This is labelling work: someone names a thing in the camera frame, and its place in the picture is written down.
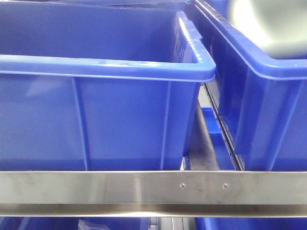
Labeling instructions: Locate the light green round plate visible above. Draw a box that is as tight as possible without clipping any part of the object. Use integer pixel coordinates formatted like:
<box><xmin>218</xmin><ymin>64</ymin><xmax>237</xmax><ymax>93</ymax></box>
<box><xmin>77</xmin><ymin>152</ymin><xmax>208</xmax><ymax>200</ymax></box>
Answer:
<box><xmin>227</xmin><ymin>0</ymin><xmax>307</xmax><ymax>59</ymax></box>

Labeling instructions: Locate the blue bin lower shelf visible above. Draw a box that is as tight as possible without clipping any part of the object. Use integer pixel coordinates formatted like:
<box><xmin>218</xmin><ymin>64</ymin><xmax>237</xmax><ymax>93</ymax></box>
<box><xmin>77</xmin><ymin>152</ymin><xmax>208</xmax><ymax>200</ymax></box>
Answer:
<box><xmin>201</xmin><ymin>107</ymin><xmax>235</xmax><ymax>171</ymax></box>

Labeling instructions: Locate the stainless steel shelf rack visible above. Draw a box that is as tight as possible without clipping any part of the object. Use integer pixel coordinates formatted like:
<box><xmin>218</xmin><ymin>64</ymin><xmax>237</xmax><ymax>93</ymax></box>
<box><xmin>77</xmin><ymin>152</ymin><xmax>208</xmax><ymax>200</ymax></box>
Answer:
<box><xmin>0</xmin><ymin>0</ymin><xmax>307</xmax><ymax>230</ymax></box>

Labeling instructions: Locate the blue plastic bin left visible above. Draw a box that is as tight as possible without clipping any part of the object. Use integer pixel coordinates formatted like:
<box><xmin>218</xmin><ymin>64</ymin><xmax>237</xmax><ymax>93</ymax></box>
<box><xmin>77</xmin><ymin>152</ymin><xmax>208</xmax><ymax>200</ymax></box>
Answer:
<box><xmin>0</xmin><ymin>1</ymin><xmax>215</xmax><ymax>171</ymax></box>

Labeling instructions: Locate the blue plastic bin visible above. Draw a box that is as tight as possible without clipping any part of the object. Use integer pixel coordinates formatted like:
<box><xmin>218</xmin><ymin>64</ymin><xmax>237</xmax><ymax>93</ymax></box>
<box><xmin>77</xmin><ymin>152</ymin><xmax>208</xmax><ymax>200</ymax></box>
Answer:
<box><xmin>186</xmin><ymin>0</ymin><xmax>307</xmax><ymax>171</ymax></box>
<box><xmin>0</xmin><ymin>1</ymin><xmax>215</xmax><ymax>171</ymax></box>

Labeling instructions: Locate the blue plastic bin right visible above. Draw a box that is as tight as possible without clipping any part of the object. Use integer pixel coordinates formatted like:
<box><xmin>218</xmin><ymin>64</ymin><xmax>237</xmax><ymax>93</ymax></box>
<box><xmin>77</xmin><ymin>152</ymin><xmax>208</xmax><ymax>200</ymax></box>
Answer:
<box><xmin>186</xmin><ymin>0</ymin><xmax>307</xmax><ymax>171</ymax></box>

